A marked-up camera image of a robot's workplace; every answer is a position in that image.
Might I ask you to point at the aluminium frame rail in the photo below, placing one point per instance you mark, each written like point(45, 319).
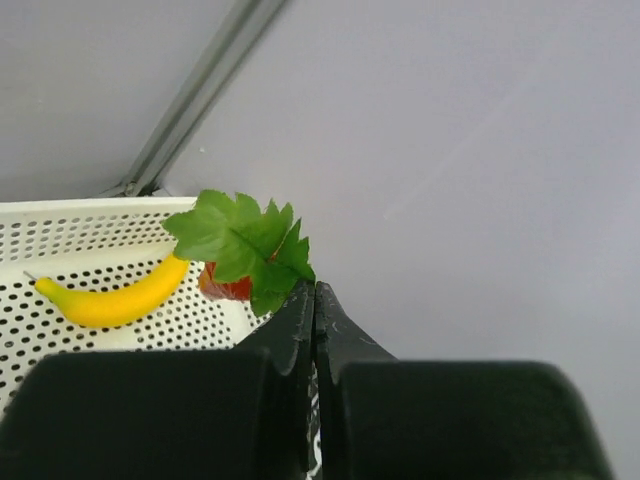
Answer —
point(234, 40)

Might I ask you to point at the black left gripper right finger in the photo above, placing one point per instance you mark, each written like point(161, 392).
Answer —
point(386, 418)

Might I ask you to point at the yellow fake banana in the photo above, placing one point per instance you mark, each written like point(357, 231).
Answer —
point(119, 307)

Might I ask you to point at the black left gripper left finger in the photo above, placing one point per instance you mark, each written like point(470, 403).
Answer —
point(240, 413)

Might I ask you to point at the white perforated basket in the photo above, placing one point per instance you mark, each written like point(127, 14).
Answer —
point(100, 245)

